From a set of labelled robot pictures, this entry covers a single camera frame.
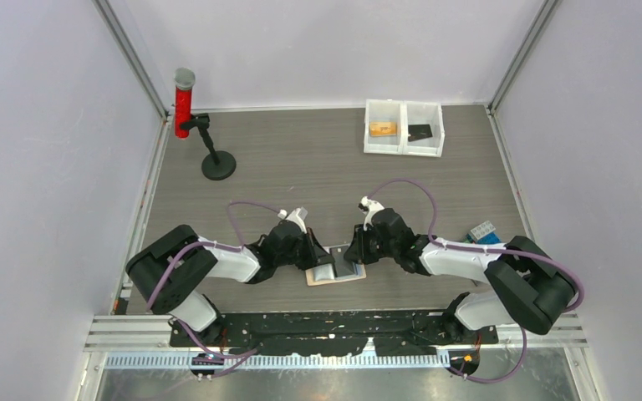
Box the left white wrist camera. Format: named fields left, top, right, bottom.
left=278, top=207, right=308, bottom=233

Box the white two-compartment bin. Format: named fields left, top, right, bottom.
left=363, top=99, right=446, bottom=158

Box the black VIP credit card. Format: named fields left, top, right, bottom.
left=333, top=258, right=358, bottom=279

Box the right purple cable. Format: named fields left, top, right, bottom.
left=366, top=178, right=585, bottom=314

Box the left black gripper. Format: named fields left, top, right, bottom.
left=275, top=226, right=334, bottom=270

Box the black stand with round base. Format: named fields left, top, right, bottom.
left=178, top=113, right=237, bottom=181

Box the black card in bin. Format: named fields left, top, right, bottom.
left=408, top=124, right=433, bottom=142

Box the red cylinder with grey cap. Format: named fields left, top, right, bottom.
left=174, top=68, right=196, bottom=139

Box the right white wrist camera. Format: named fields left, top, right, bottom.
left=358, top=196, right=385, bottom=231

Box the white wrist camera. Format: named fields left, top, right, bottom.
left=278, top=207, right=308, bottom=233
left=358, top=196, right=385, bottom=231

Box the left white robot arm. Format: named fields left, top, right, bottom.
left=125, top=220, right=334, bottom=346

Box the gold card in bin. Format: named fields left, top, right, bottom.
left=369, top=121, right=398, bottom=137

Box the colourful toy brick assembly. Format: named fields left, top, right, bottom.
left=466, top=221, right=502, bottom=245

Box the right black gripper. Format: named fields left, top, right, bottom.
left=345, top=223, right=399, bottom=265

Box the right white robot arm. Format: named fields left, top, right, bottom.
left=344, top=208, right=583, bottom=343

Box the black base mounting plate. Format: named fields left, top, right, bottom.
left=197, top=309, right=498, bottom=357

